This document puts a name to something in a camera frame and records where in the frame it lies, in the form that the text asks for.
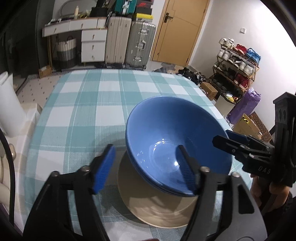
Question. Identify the red black shoe box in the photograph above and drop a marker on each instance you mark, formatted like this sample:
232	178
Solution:
144	3

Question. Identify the beige suitcase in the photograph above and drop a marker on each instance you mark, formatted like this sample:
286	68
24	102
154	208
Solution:
118	41

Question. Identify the purple bag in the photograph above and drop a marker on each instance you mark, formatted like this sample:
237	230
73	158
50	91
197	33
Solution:
245	106

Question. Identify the grey white woven basket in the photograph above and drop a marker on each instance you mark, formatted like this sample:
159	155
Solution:
66	53

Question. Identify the white drawer cabinet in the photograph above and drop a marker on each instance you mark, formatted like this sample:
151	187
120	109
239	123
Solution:
93	45

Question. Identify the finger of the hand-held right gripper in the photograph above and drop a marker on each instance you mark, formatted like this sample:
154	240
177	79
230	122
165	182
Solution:
238	136
231	147

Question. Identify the dark grey refrigerator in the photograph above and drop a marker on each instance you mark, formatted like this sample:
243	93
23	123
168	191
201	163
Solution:
27	46

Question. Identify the black printed bag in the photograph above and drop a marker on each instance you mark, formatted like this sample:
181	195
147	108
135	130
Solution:
104	3

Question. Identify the loose scattered shoes group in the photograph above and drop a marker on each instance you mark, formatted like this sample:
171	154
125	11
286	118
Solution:
189	74

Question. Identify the blue bowl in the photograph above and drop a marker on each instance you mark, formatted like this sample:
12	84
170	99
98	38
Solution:
166	125
150	182
159	188

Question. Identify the white desk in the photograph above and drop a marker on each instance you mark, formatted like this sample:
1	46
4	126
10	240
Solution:
60	26

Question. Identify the cat print cardboard box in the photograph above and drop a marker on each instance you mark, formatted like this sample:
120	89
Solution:
247	126

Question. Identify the yellow white shoe box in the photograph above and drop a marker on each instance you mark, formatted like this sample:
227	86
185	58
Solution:
143	17

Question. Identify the silver suitcase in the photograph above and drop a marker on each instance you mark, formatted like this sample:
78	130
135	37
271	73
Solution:
140	44

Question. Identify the teal suitcase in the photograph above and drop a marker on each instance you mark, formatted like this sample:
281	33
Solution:
124	5

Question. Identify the white bottle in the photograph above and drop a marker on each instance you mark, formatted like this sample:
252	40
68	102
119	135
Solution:
76	12

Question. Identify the wooden door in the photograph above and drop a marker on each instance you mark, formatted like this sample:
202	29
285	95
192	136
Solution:
182	34

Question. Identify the small brown cardboard box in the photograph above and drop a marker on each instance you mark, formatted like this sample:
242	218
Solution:
45	71
209	90

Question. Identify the wooden shoe rack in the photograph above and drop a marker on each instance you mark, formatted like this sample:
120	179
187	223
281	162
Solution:
254	74

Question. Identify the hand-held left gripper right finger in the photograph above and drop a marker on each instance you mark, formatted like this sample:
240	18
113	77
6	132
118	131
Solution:
186	173

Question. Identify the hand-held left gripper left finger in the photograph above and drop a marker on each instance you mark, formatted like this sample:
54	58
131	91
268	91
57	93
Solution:
105	171

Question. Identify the person's right hand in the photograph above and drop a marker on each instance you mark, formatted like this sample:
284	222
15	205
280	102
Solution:
259	187

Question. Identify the oval grey-framed mirror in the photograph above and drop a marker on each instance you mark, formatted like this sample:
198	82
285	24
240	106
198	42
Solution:
63	5

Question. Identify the rows of assorted sneakers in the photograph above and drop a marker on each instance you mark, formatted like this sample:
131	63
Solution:
240	60

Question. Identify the white wall switch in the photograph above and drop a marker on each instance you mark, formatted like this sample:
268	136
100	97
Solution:
243	30

